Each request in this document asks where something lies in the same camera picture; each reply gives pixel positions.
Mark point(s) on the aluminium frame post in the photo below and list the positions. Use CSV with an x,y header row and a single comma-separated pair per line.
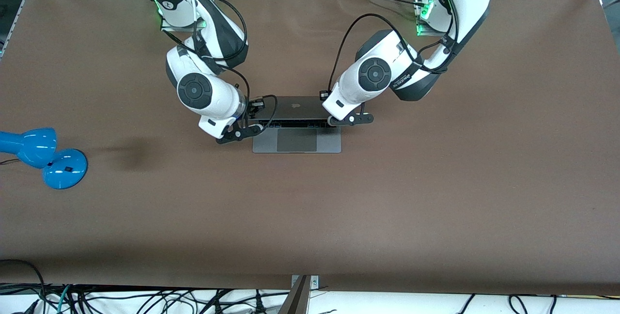
x,y
301,297

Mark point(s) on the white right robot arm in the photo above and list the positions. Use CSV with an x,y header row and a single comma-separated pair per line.
x,y
203,93

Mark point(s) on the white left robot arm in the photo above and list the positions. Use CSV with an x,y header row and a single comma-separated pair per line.
x,y
373,76

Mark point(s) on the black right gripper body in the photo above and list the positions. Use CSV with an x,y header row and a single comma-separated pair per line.
x,y
250,109

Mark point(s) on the blue desk lamp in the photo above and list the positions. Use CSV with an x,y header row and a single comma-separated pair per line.
x,y
34,147

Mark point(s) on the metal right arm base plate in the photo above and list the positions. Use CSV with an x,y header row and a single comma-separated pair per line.
x,y
169,27

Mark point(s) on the brown table cover sheet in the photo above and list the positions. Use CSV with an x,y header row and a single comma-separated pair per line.
x,y
436,207

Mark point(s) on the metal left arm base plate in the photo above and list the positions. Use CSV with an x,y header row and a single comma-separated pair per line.
x,y
426,32

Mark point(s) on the grey laptop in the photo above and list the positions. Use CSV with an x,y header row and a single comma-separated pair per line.
x,y
296,142

